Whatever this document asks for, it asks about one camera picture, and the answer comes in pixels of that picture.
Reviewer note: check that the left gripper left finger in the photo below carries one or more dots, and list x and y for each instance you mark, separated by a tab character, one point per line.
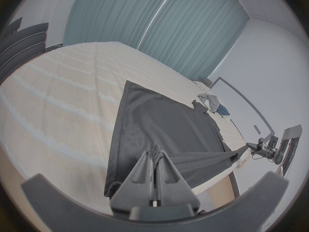
135	185

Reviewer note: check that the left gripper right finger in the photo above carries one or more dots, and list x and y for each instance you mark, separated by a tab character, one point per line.
176	187

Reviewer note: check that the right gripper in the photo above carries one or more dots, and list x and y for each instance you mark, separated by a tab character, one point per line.
260	148

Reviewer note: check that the black shorts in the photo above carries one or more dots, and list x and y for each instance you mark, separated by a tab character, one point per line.
157	119

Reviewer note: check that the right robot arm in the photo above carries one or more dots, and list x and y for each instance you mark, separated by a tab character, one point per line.
271	153

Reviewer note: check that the bed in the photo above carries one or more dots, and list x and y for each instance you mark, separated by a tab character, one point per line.
60	100

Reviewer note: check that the white garment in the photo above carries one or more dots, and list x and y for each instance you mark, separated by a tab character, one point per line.
227	118

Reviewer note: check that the blue knit garment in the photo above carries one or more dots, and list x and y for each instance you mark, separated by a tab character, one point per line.
222	110

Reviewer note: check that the grey knit garment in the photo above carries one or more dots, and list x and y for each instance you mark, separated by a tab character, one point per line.
212	100

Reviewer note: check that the blue-green curtain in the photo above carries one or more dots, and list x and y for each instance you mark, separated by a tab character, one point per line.
193	32
108	13

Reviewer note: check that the white door with grey frame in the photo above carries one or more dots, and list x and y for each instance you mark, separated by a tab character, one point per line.
241	110

